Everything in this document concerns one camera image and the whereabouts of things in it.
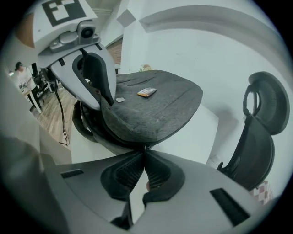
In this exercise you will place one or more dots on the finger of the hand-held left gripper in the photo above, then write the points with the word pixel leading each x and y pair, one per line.
pixel 107 68
pixel 68 77

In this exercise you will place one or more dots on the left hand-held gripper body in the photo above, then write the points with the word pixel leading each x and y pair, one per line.
pixel 61 29

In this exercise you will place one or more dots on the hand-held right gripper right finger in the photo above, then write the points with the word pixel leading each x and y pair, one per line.
pixel 194 198

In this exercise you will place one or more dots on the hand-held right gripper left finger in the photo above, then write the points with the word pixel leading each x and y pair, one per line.
pixel 91 196

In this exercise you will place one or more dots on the dark grey backpack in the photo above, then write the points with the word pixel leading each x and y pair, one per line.
pixel 148 112

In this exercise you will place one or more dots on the person's left forearm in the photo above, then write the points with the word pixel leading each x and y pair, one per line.
pixel 24 34

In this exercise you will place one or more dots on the person's right hand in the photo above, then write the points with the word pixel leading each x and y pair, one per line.
pixel 148 186

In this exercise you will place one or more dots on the small potted flowers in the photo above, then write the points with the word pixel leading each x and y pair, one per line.
pixel 146 68

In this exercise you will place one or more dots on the light wood table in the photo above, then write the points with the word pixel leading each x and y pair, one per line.
pixel 32 96

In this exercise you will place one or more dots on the small orange card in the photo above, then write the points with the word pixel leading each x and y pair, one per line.
pixel 147 92

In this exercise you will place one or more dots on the red white checkered tablecloth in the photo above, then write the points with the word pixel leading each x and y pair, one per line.
pixel 263 192

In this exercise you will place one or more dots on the black office chair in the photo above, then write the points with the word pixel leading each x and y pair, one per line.
pixel 254 148

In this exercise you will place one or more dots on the grey square wall panel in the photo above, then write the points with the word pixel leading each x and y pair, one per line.
pixel 126 17

